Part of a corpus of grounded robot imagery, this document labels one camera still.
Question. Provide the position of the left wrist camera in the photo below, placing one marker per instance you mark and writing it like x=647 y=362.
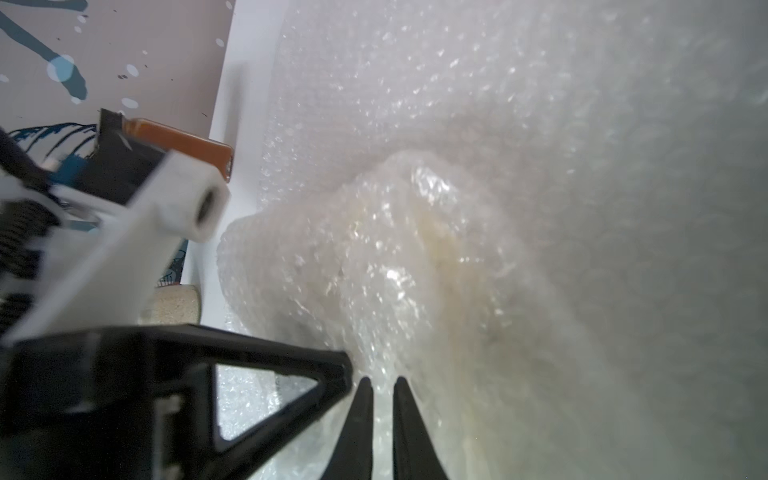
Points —
x=83 y=245

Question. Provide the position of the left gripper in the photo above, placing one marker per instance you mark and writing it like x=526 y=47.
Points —
x=95 y=404

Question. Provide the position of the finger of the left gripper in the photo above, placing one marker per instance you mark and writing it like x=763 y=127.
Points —
x=224 y=403

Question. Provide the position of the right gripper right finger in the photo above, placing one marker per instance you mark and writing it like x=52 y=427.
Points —
x=414 y=456

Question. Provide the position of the orange spice jar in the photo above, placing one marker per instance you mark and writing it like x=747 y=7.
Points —
x=215 y=153

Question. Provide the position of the bubble wrap sheet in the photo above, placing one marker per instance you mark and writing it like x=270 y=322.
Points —
x=549 y=216

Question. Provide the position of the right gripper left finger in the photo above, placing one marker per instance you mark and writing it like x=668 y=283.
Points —
x=352 y=457

